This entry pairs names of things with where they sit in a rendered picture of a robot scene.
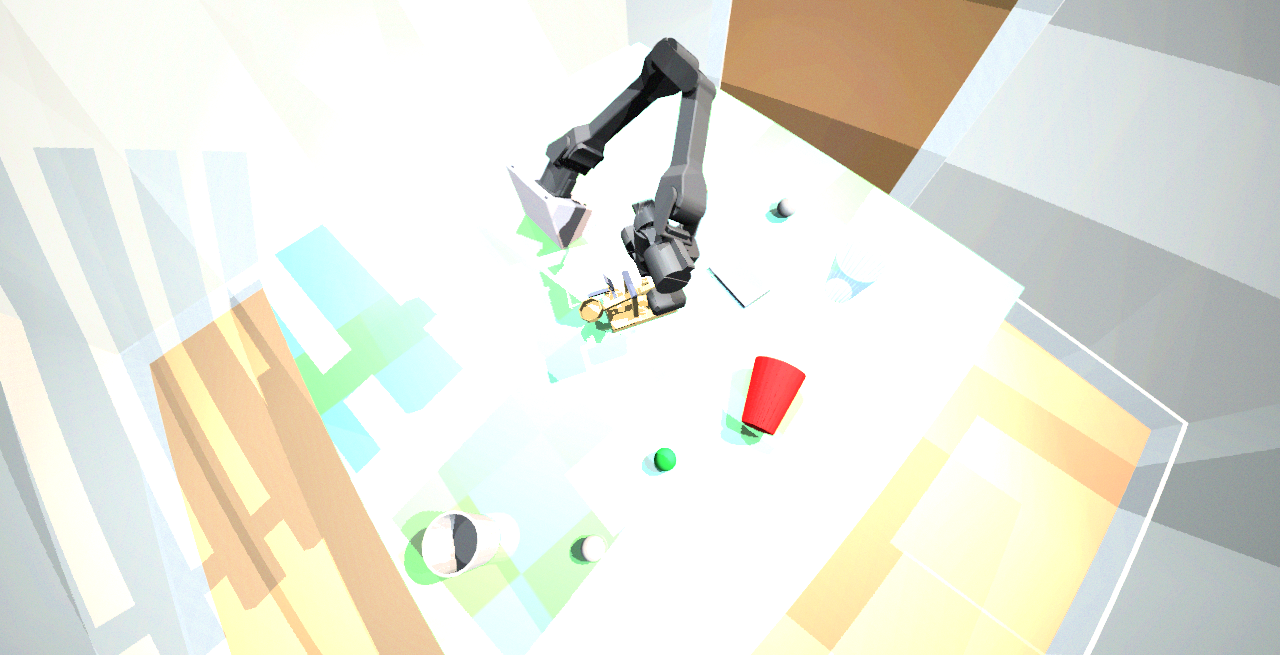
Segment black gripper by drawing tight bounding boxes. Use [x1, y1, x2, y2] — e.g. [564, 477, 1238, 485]
[620, 224, 687, 316]

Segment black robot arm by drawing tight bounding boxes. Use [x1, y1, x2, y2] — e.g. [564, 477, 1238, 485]
[534, 37, 717, 294]

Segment red tapered cylinder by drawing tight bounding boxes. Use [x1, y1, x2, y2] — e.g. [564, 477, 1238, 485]
[742, 354, 806, 435]

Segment green ball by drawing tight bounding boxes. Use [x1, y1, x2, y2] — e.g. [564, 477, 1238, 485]
[654, 446, 676, 471]

